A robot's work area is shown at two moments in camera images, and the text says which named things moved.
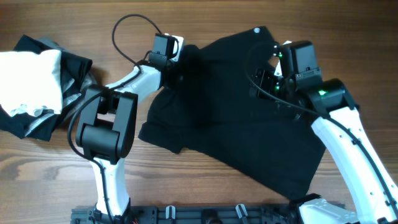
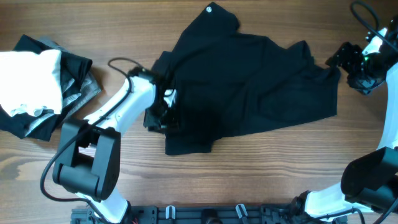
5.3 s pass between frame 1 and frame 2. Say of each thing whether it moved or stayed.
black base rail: stayed
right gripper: moved
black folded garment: stayed
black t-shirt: moved
